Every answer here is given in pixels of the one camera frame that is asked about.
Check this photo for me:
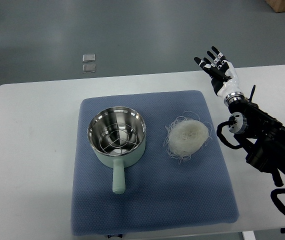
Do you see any mint green steel pot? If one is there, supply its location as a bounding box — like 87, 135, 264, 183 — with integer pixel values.
87, 106, 147, 195

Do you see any white table leg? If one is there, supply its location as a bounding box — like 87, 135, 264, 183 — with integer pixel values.
242, 231, 256, 240

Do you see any wire steaming rack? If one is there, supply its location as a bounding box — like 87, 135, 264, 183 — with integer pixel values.
98, 123, 139, 155

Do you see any blue quilted mat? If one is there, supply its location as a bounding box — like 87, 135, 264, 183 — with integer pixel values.
71, 90, 239, 236

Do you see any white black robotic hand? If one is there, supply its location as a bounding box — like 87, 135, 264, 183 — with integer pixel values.
194, 46, 245, 106

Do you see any white vermicelli noodle nest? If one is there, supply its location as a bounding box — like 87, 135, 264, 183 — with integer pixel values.
163, 110, 214, 165

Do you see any upper metal floor plate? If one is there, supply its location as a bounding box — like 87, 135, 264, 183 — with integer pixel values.
82, 53, 96, 63

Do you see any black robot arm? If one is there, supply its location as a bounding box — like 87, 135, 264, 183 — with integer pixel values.
216, 90, 285, 187

